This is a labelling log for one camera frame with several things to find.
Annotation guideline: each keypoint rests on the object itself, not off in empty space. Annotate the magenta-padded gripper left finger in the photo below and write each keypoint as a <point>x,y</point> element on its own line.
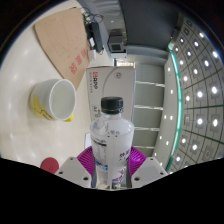
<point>85,160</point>

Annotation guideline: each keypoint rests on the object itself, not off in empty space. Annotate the clear plastic water bottle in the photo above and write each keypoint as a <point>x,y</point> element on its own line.
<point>111,140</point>

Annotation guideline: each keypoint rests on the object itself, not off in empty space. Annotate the grey box monitor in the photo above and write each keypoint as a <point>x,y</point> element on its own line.
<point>116,43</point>

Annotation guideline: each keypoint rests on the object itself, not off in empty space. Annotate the brown paper envelope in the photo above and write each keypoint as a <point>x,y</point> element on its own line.
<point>63,36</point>

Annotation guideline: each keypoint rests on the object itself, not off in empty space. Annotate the white copy paper carton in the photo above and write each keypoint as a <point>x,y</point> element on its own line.
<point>113,83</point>

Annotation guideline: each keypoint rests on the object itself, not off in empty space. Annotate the black power adapter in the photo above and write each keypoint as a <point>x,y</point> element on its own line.
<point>95,35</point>

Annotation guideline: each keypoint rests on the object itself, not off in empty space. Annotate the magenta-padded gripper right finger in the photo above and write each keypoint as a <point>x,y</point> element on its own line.
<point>137,161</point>

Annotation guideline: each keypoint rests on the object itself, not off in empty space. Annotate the round ceiling lights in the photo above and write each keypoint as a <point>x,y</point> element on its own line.
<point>200,94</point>

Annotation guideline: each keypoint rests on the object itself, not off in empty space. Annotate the flat round red coaster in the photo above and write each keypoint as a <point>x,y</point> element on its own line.
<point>49,165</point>

